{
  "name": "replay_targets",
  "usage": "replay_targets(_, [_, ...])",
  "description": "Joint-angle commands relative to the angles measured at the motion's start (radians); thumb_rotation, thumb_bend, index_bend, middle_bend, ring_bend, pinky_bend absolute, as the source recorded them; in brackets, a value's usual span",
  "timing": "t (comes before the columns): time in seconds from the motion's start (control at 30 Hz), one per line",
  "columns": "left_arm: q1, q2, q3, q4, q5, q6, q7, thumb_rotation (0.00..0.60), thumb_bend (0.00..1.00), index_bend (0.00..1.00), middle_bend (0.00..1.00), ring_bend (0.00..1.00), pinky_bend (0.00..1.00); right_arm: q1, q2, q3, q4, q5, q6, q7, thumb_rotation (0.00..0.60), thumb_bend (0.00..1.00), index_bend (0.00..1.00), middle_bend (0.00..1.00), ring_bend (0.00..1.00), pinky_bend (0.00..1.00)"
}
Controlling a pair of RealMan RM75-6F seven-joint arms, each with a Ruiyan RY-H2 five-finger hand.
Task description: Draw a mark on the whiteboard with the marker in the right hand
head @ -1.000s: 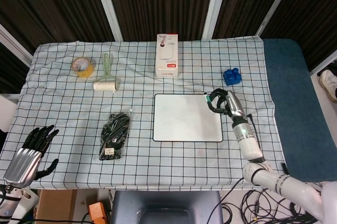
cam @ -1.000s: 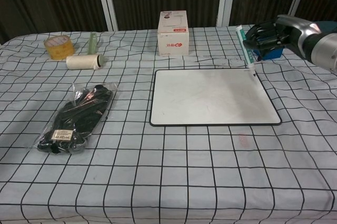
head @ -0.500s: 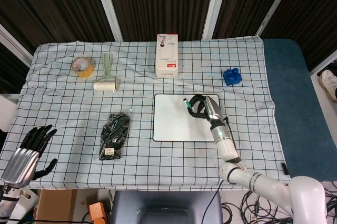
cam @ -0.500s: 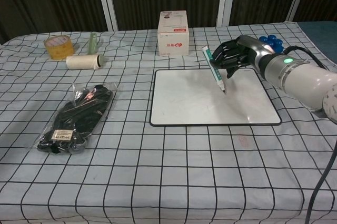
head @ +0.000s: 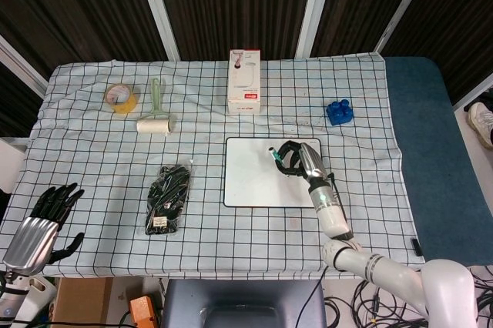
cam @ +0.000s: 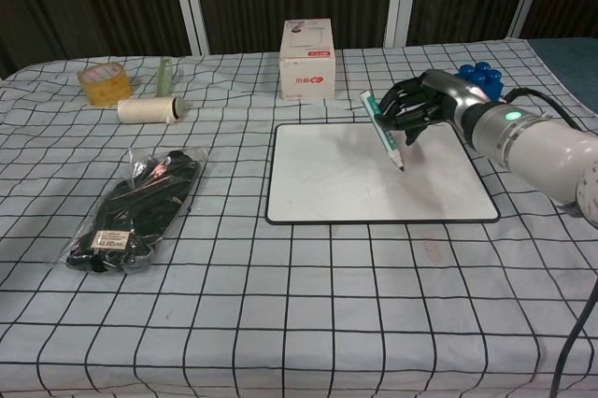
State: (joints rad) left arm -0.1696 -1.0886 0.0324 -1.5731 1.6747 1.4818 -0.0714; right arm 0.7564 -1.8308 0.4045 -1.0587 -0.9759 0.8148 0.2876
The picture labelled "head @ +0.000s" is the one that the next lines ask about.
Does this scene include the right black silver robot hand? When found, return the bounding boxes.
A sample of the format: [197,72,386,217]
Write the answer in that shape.
[273,139,329,179]

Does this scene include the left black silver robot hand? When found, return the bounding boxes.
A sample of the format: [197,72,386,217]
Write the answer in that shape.
[2,183,86,276]

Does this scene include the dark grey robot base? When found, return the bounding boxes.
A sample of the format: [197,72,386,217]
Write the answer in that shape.
[159,277,327,328]

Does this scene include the white board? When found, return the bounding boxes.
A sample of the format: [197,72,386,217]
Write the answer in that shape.
[223,136,327,209]

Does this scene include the blue toy building block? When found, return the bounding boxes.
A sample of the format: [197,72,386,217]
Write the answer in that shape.
[325,99,354,126]

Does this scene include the brown cardboard box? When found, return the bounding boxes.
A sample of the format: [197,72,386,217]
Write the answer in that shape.
[52,277,113,324]

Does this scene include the white black checked tablecloth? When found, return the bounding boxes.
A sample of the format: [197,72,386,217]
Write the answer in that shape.
[0,52,427,279]

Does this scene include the white red product box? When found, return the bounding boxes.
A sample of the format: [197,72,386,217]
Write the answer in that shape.
[226,49,263,115]

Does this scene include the blue padded table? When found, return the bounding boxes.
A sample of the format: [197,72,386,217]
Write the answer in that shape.
[384,56,493,267]

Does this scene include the orange box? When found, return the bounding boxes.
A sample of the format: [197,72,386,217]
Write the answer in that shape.
[129,296,159,328]

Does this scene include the black gloves in plastic bag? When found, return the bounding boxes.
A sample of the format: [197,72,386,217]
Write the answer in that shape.
[144,165,193,236]

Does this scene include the yellow packing tape roll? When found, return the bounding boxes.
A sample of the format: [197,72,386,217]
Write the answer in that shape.
[104,83,140,115]

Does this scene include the white sneaker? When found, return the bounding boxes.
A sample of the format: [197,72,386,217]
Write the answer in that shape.
[468,102,493,150]

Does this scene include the white screen frame post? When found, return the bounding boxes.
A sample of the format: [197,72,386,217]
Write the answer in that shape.
[375,0,440,54]
[132,0,182,62]
[0,35,49,100]
[294,0,340,59]
[452,73,493,109]

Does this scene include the green handled lint roller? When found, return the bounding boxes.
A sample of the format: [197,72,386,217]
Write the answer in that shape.
[136,78,173,138]

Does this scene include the black floor cable tangle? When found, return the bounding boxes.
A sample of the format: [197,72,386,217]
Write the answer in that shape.
[323,266,493,328]

